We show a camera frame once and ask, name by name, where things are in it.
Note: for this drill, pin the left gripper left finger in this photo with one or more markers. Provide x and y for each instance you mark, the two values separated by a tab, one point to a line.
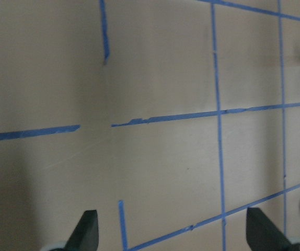
86	234

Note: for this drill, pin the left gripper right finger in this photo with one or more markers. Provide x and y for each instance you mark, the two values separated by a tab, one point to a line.
263	235

